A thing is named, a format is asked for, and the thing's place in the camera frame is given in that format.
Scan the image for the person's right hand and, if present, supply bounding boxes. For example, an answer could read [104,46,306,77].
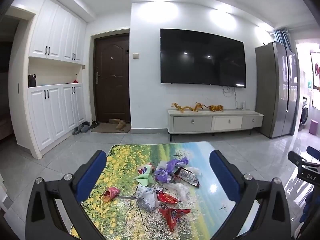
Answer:
[299,190,320,223]

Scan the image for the grey clear plastic bag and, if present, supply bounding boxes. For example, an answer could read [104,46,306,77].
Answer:
[136,186,161,212]

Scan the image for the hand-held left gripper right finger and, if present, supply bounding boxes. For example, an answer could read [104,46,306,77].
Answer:
[209,150,292,240]

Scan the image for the green folded paper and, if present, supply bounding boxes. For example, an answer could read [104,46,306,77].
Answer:
[134,174,156,186]

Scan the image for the red white green carton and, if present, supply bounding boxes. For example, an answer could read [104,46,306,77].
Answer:
[137,163,153,175]

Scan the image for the grey refrigerator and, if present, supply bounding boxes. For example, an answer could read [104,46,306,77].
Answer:
[255,41,299,139]

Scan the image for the white tissue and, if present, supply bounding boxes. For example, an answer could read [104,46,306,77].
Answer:
[157,160,171,171]

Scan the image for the pink red snack carton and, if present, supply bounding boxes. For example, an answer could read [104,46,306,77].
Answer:
[102,187,120,203]

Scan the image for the white cables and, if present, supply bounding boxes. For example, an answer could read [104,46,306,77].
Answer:
[221,85,238,109]

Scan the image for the dark brown door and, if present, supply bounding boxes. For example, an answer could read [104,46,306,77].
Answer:
[94,33,132,126]

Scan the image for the brown doormat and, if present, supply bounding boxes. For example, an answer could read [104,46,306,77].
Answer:
[90,123,131,134]

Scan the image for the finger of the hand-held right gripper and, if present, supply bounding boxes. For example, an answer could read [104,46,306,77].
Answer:
[307,146,320,159]
[287,151,320,180]

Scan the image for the white grey television stand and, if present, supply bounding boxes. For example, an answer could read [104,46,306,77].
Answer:
[167,107,264,142]

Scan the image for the white plastic bag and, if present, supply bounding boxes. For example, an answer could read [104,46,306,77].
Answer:
[164,182,188,202]

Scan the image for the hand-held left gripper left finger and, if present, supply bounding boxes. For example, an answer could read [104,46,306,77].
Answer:
[25,150,107,240]

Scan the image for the dark snack wrapper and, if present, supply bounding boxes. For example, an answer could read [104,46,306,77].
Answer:
[174,167,201,188]

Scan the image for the black wall television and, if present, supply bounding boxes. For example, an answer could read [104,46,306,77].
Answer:
[160,28,247,89]

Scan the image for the purple plastic bag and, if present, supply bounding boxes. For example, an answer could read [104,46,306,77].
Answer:
[154,156,188,183]

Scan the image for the blue curtain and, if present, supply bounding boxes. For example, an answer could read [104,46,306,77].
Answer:
[272,29,292,52]

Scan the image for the white shoe cabinet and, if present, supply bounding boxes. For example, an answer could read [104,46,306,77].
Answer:
[10,0,88,160]

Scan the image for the window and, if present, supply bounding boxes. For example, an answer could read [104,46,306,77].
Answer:
[310,51,320,92]

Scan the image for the red blue snack wrapper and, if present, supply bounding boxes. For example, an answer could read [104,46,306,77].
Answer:
[158,207,191,232]

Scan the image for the washing machine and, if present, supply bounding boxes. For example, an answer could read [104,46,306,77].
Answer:
[300,96,312,131]

